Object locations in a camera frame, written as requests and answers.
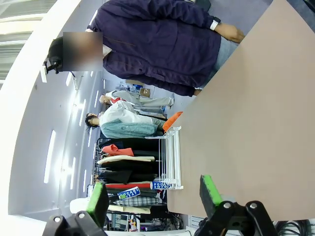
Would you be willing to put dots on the orange cloth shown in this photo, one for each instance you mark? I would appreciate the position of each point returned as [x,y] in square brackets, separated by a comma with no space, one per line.
[172,120]

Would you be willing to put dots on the small brown cardboard box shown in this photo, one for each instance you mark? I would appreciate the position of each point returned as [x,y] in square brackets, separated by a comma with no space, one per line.
[144,92]

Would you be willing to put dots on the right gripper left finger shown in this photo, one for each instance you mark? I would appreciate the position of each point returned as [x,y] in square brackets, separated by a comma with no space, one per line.
[94,201]

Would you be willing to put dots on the person's right hand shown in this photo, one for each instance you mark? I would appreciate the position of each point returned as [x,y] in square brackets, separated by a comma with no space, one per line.
[198,92]

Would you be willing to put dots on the mannequin in grey jacket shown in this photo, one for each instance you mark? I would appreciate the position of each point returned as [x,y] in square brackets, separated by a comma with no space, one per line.
[137,99]

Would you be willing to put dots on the person's left hand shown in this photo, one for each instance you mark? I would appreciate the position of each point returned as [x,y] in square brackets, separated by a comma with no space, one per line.
[231,33]

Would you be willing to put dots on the person's left forearm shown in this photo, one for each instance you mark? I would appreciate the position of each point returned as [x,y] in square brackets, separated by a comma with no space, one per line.
[197,17]

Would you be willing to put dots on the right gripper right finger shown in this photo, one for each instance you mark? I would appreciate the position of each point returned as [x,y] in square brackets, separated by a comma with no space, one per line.
[209,194]

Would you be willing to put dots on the rack of dark garments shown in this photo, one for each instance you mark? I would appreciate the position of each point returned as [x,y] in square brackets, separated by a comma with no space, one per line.
[128,167]

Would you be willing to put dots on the white wristwatch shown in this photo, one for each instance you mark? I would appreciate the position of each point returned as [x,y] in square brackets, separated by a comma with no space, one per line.
[214,24]

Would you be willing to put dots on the person in white shirt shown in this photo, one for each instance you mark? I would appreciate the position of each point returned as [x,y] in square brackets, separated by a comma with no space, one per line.
[123,125]

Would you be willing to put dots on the person in navy jacket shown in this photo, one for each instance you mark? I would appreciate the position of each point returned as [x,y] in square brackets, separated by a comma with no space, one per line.
[152,44]

